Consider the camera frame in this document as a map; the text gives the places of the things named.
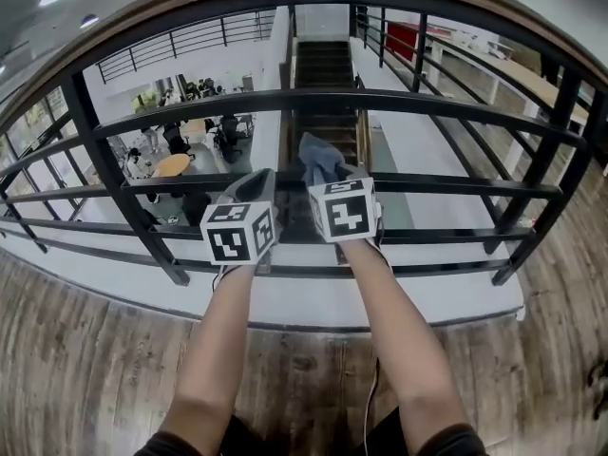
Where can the black metal balcony railing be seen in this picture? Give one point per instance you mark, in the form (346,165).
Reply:
(190,41)

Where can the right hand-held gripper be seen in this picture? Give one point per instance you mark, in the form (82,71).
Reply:
(344,212)

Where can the person's right forearm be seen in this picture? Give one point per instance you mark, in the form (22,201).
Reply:
(404,340)

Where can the group of people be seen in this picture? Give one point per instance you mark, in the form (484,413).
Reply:
(195,88)

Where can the blue cloth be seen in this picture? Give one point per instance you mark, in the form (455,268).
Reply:
(320,157)

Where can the wooden-topped black metal railing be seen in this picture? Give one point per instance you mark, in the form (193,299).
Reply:
(332,98)

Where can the round wooden table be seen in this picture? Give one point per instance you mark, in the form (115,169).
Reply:
(171,164)

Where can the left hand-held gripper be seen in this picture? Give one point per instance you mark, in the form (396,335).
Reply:
(237,235)

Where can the black office chair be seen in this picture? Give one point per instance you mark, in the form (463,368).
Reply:
(176,138)

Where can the glass entrance doors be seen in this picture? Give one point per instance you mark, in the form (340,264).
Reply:
(38,136)

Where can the person's left forearm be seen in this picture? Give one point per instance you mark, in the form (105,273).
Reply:
(214,349)

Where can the black equipment stand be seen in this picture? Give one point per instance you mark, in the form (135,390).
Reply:
(233,136)

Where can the person's black shirt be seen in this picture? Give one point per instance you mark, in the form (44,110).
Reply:
(161,447)

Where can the long light wooden table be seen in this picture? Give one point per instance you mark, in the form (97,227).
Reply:
(532,74)

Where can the frosted glass panel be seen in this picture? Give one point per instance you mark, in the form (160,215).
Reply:
(323,22)

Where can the red cabinet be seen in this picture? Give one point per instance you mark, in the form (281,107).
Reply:
(404,41)

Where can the dark wooden staircase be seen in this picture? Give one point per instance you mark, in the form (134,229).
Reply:
(328,64)

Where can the long black metal railing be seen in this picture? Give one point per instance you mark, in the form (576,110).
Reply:
(475,64)

